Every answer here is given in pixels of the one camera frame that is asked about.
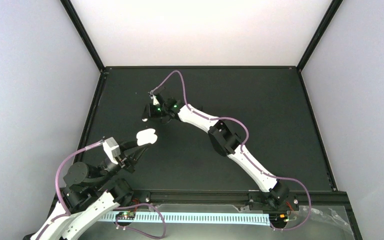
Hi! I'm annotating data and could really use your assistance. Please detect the white earbud charging case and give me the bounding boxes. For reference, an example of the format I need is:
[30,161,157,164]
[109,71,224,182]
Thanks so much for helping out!
[136,128,158,146]

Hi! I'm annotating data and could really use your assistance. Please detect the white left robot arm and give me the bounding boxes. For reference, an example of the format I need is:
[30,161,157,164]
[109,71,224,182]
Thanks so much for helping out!
[24,137,152,240]

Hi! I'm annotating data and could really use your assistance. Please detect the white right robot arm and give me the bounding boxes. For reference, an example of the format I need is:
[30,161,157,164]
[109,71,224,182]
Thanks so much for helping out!
[142,92,290,210]

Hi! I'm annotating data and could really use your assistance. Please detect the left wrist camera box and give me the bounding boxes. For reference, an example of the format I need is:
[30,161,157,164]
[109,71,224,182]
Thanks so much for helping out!
[102,137,121,165]

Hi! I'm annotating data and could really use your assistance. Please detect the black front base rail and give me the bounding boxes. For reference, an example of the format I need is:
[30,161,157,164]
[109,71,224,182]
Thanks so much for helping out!
[122,189,279,205]

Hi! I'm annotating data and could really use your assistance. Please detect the black frame post left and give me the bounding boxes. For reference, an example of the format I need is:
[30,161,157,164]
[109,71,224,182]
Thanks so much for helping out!
[60,0,105,72]

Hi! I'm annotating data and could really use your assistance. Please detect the black frame post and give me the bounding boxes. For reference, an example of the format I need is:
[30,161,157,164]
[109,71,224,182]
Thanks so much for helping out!
[296,0,343,73]
[60,0,105,72]

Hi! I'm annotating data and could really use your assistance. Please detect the light blue cable duct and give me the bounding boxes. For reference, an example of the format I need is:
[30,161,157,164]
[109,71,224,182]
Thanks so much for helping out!
[98,211,271,226]

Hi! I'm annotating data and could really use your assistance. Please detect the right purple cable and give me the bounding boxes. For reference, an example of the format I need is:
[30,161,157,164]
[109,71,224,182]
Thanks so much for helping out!
[149,70,312,232]

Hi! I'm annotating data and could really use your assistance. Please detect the black frame post right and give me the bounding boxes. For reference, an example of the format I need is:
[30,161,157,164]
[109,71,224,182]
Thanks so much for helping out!
[296,0,343,73]

